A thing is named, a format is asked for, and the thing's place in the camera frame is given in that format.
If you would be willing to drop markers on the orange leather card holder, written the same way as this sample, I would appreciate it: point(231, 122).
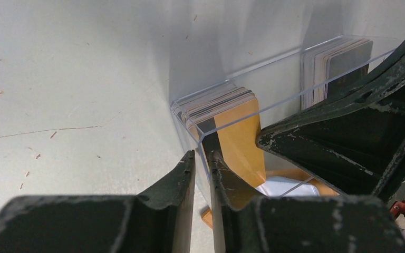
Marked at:
point(293, 182)

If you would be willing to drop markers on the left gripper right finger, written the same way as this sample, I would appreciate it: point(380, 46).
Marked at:
point(245, 220)

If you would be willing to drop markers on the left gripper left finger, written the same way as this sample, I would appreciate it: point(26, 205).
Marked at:
point(159, 219)

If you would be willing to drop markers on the black credit card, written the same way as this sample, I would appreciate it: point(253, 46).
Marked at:
point(345, 64)

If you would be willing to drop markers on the clear plastic card tray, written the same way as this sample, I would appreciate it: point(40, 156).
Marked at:
point(283, 85)

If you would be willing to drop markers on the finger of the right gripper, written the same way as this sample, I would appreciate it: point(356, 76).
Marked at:
point(354, 140)

